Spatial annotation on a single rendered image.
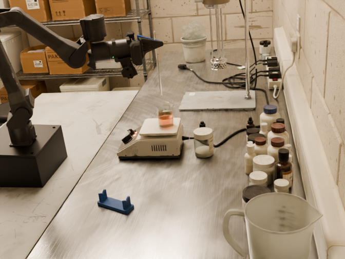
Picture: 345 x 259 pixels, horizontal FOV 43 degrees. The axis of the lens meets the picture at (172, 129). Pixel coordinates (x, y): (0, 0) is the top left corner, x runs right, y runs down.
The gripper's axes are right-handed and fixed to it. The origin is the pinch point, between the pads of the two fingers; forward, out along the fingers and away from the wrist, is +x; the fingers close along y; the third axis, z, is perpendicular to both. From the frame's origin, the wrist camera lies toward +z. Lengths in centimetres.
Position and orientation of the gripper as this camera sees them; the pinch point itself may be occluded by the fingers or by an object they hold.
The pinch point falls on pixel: (151, 44)
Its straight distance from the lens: 128.1
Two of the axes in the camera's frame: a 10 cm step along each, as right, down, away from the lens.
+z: 1.0, 9.1, 4.1
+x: 9.8, -1.6, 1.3
